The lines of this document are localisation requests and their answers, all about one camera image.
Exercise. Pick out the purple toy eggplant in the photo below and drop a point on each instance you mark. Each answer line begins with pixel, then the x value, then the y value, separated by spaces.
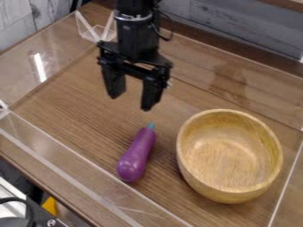
pixel 133 161

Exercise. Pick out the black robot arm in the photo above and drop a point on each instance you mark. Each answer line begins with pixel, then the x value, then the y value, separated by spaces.
pixel 135 7

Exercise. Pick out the clear acrylic tray wall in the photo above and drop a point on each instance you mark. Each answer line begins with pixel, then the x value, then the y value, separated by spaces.
pixel 83 186

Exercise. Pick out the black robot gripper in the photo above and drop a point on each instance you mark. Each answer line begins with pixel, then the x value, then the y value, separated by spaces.
pixel 134 56

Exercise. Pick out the yellow black device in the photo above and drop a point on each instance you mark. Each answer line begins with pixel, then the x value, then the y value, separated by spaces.
pixel 50 214

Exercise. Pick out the brown wooden bowl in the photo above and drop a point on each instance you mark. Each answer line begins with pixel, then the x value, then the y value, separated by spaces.
pixel 229 154

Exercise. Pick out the clear acrylic corner bracket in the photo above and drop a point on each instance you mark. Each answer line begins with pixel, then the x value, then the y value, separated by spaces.
pixel 97 33

